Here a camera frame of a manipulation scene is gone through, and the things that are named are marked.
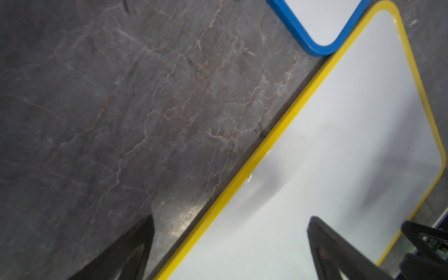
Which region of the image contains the yellow-framed whiteboard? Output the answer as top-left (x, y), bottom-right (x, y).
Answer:
top-left (157, 1), bottom-right (447, 280)

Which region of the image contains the blue-framed whiteboard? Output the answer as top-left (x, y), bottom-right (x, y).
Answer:
top-left (268, 0), bottom-right (370, 57)

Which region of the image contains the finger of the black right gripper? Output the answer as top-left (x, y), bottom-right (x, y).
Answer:
top-left (401, 221), bottom-right (448, 264)
top-left (400, 254), bottom-right (448, 280)

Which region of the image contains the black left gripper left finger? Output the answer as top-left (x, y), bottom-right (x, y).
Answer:
top-left (70, 215), bottom-right (155, 280)

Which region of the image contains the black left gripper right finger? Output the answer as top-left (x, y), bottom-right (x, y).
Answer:
top-left (307, 217), bottom-right (391, 280)

